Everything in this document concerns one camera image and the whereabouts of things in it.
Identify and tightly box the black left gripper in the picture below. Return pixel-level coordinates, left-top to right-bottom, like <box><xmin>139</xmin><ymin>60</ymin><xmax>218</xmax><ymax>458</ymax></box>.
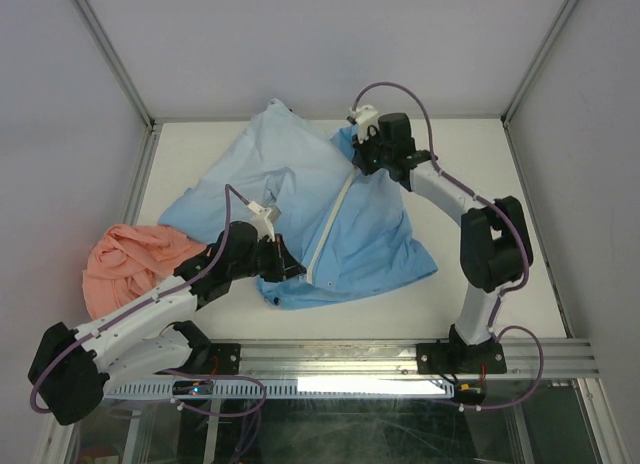
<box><xmin>230</xmin><ymin>234</ymin><xmax>306</xmax><ymax>284</ymax></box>

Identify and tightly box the light blue zip jacket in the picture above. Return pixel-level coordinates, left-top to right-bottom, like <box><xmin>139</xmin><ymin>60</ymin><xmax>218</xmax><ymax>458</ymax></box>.
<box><xmin>158</xmin><ymin>99</ymin><xmax>438</xmax><ymax>310</ymax></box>

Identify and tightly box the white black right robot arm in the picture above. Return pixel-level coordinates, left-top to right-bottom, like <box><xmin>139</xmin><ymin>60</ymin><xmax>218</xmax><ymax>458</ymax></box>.
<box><xmin>347</xmin><ymin>106</ymin><xmax>533</xmax><ymax>375</ymax></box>

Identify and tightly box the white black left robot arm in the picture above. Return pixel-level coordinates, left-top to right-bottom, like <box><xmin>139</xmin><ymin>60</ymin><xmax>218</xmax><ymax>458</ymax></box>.
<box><xmin>28</xmin><ymin>221</ymin><xmax>306</xmax><ymax>425</ymax></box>

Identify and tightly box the salmon pink cloth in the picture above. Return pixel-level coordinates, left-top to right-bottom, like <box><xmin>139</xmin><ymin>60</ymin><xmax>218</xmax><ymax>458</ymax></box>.
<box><xmin>82</xmin><ymin>224</ymin><xmax>206</xmax><ymax>319</ymax></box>

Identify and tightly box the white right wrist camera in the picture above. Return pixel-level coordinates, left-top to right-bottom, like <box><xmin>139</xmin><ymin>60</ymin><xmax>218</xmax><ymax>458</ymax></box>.
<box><xmin>346</xmin><ymin>105</ymin><xmax>380</xmax><ymax>142</ymax></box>

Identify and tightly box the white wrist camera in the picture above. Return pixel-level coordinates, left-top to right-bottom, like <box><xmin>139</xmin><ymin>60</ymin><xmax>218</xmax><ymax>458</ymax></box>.
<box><xmin>246</xmin><ymin>201</ymin><xmax>281</xmax><ymax>241</ymax></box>
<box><xmin>346</xmin><ymin>105</ymin><xmax>380</xmax><ymax>142</ymax></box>

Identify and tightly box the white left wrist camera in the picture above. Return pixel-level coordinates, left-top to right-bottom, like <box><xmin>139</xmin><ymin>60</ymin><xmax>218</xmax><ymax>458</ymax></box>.
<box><xmin>246</xmin><ymin>201</ymin><xmax>281</xmax><ymax>241</ymax></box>

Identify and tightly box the white slotted cable duct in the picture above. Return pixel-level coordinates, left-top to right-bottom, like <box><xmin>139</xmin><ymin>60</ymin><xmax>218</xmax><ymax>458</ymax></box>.
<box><xmin>105</xmin><ymin>376</ymin><xmax>454</xmax><ymax>401</ymax></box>

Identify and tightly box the aluminium corner frame post left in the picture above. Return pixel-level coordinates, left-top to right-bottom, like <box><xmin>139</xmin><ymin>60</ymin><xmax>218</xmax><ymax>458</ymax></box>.
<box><xmin>70</xmin><ymin>0</ymin><xmax>162</xmax><ymax>224</ymax></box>

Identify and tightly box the aluminium corner frame post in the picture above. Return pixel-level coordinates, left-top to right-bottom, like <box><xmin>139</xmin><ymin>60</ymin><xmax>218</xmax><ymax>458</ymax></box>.
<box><xmin>70</xmin><ymin>0</ymin><xmax>162</xmax><ymax>224</ymax></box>
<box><xmin>505</xmin><ymin>0</ymin><xmax>639</xmax><ymax>463</ymax></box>

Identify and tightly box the aluminium front mounting rail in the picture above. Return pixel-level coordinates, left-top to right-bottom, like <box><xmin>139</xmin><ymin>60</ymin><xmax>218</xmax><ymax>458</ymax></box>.
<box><xmin>149</xmin><ymin>337</ymin><xmax>599</xmax><ymax>383</ymax></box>

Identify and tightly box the aluminium corner frame post right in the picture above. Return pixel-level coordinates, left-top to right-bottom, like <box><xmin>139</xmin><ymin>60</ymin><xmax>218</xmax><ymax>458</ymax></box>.
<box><xmin>505</xmin><ymin>0</ymin><xmax>639</xmax><ymax>463</ymax></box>

